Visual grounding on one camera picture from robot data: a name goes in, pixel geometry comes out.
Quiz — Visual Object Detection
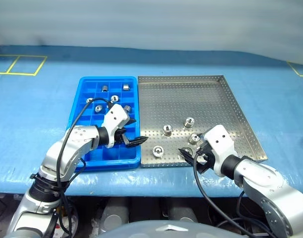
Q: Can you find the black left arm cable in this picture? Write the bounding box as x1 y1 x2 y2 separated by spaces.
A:
56 98 112 236

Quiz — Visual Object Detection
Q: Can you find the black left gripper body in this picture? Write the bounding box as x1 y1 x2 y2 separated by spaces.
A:
115 127 130 146

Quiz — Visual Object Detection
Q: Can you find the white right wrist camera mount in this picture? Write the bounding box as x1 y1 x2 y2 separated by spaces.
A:
203 124 238 177

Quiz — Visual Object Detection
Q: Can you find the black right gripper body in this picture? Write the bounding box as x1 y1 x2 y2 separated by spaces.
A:
194 141 214 175

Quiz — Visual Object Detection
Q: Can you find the perforated metal tray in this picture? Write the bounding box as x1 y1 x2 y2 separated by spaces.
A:
137 74 268 169

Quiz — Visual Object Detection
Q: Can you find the blue table cover sheet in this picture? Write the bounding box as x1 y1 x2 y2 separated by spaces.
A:
0 44 303 198

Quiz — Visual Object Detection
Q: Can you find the blue compartment tray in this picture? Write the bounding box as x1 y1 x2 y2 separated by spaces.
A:
66 76 141 172

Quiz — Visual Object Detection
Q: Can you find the grey rounded cylinder shape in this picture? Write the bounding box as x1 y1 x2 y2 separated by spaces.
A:
168 198 199 223
101 198 130 233

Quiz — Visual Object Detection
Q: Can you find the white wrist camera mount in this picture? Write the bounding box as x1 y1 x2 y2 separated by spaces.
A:
203 124 238 177
103 104 129 149

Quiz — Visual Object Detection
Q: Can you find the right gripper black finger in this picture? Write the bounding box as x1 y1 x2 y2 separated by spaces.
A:
178 148 196 166

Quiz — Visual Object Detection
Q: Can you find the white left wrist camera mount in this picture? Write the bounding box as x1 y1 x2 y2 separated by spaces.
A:
103 104 129 149

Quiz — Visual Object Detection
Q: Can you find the grey robot torso shell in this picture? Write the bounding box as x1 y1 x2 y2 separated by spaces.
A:
96 220 241 238

